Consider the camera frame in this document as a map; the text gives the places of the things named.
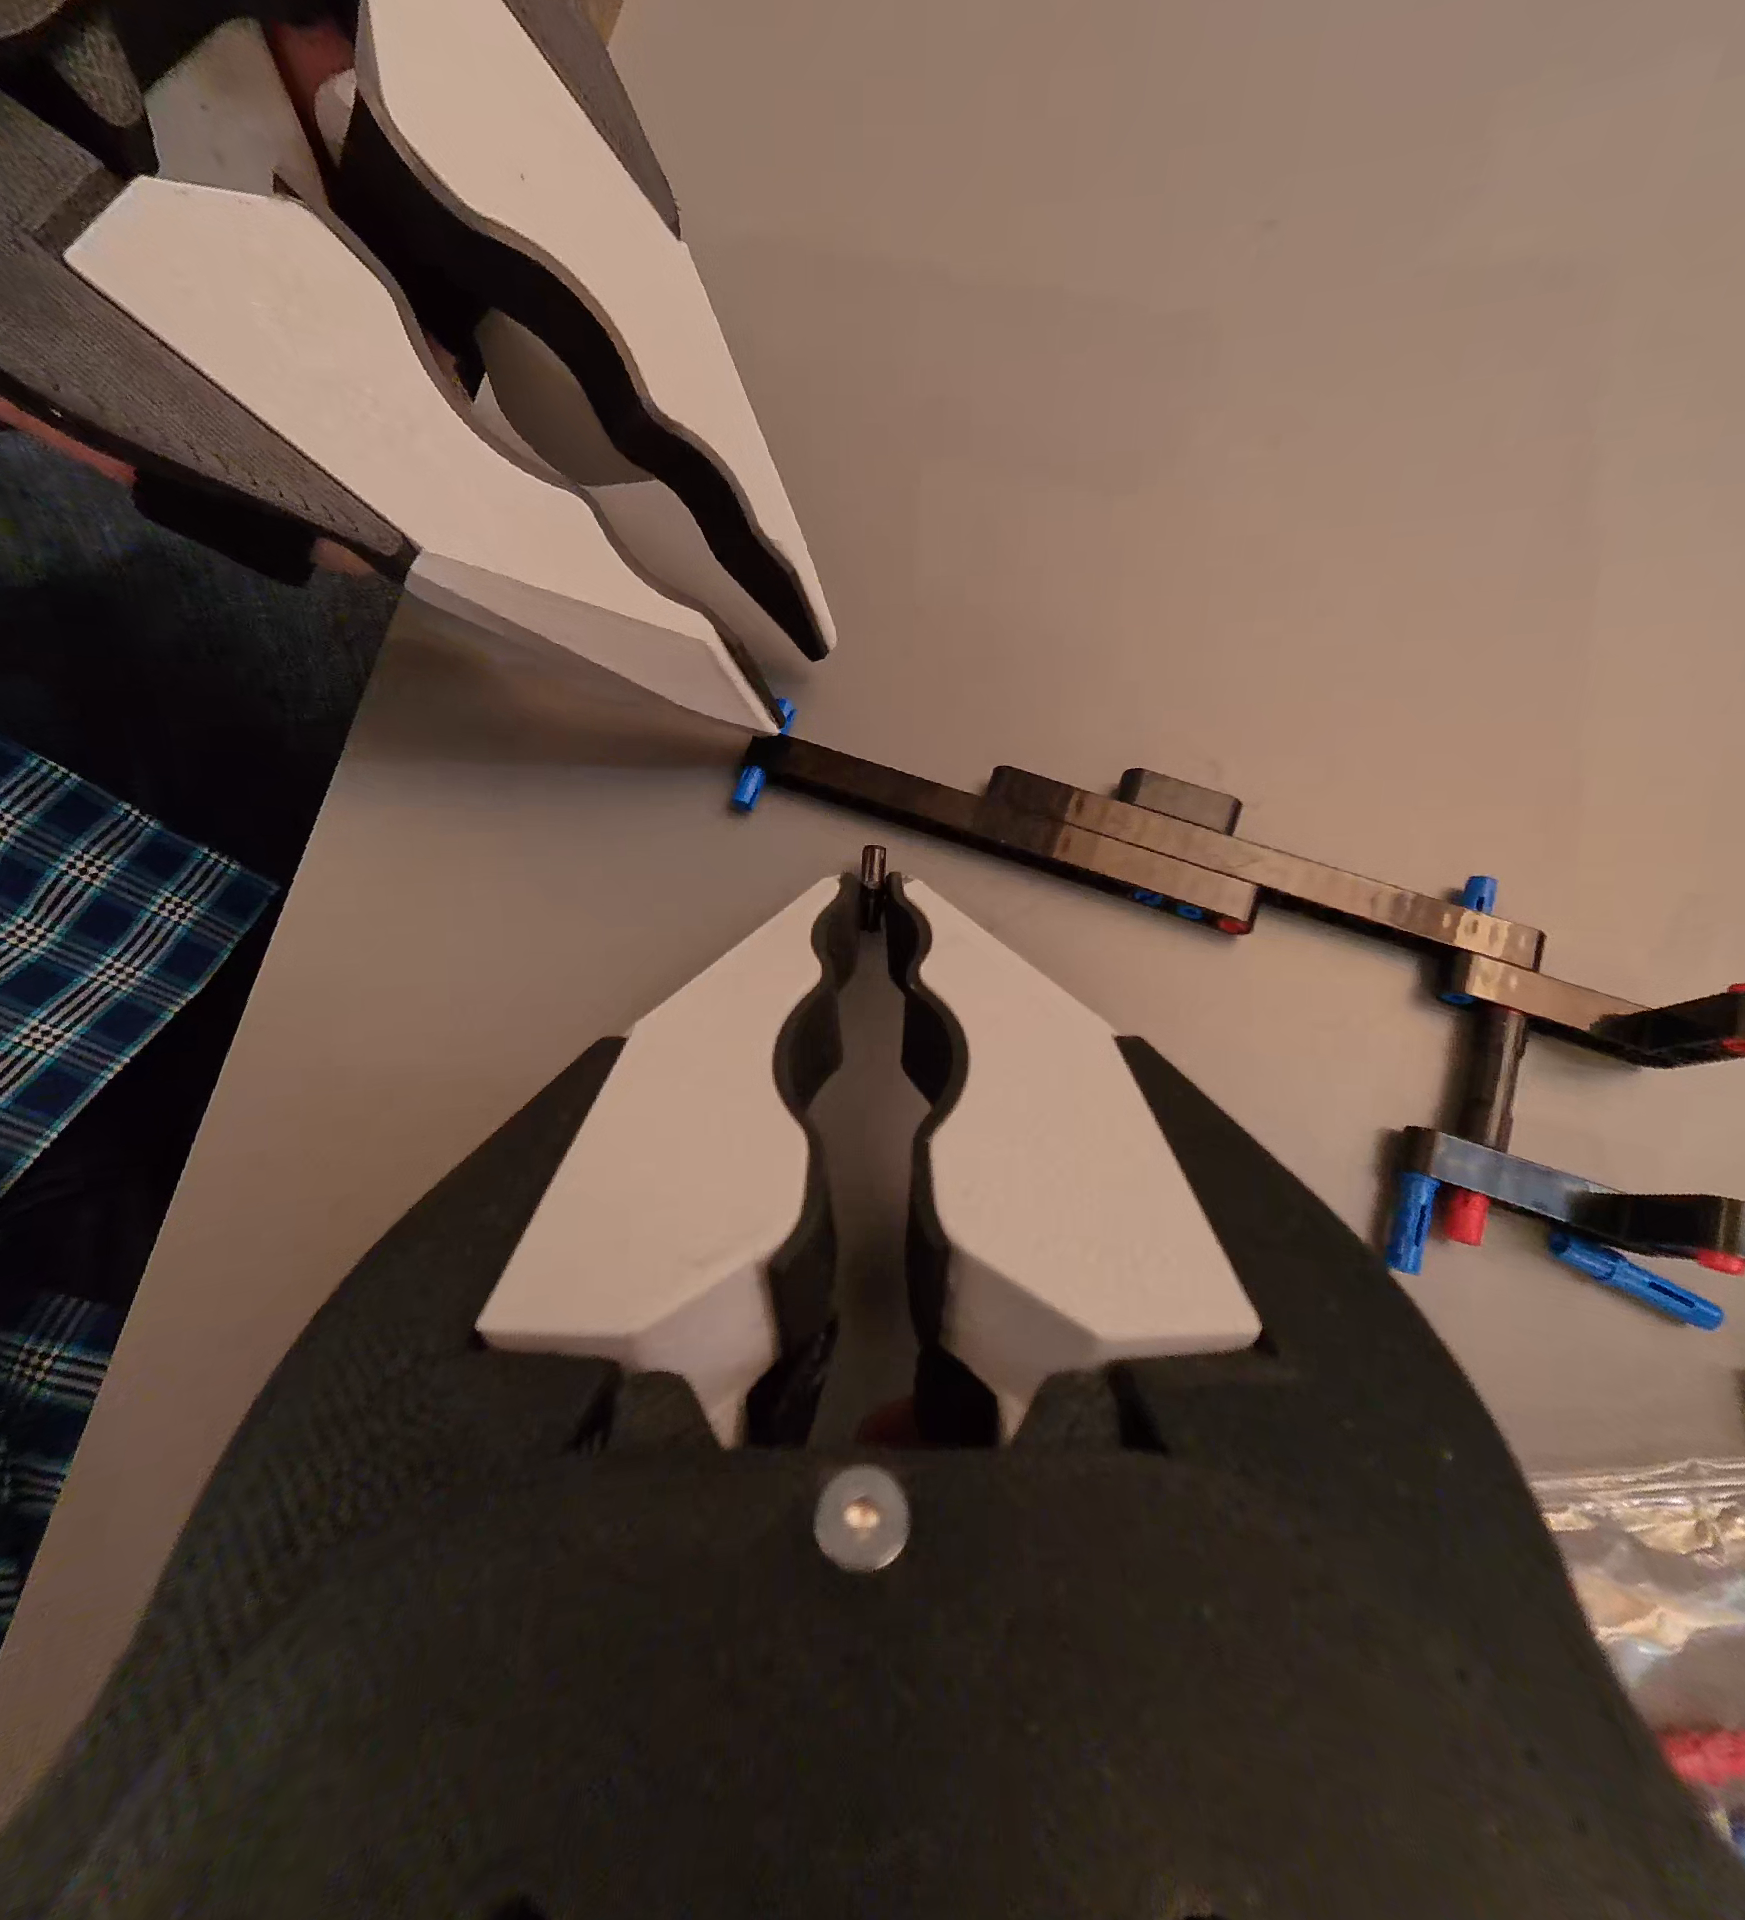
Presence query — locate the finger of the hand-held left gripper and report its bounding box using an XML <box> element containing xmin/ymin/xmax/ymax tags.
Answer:
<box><xmin>62</xmin><ymin>61</ymin><xmax>785</xmax><ymax>740</ymax></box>
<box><xmin>339</xmin><ymin>0</ymin><xmax>839</xmax><ymax>665</ymax></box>

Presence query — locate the dark blue clothing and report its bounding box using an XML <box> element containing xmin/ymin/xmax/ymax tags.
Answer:
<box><xmin>0</xmin><ymin>435</ymin><xmax>401</xmax><ymax>1323</ymax></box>

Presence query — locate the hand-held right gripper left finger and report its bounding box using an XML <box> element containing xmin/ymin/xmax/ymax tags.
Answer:
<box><xmin>470</xmin><ymin>876</ymin><xmax>853</xmax><ymax>1449</ymax></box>

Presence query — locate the blue brick pin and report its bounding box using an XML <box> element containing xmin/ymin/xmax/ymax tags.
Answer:
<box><xmin>1550</xmin><ymin>1228</ymin><xmax>1726</xmax><ymax>1331</ymax></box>

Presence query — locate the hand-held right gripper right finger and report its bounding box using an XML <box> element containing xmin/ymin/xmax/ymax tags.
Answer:
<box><xmin>885</xmin><ymin>876</ymin><xmax>1267</xmax><ymax>1449</ymax></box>

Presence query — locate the black brick beam assembly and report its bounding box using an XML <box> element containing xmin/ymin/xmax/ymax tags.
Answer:
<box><xmin>729</xmin><ymin>697</ymin><xmax>1745</xmax><ymax>1276</ymax></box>

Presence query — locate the clear bag of brick parts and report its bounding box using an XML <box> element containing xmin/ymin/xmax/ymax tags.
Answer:
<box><xmin>1528</xmin><ymin>1451</ymin><xmax>1745</xmax><ymax>1884</ymax></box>

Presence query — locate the blue plaid clothing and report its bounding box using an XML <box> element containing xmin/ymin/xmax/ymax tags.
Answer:
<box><xmin>0</xmin><ymin>691</ymin><xmax>281</xmax><ymax>1849</ymax></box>

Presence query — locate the grey desk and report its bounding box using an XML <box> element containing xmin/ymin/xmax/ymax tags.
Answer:
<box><xmin>0</xmin><ymin>0</ymin><xmax>1745</xmax><ymax>1877</ymax></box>

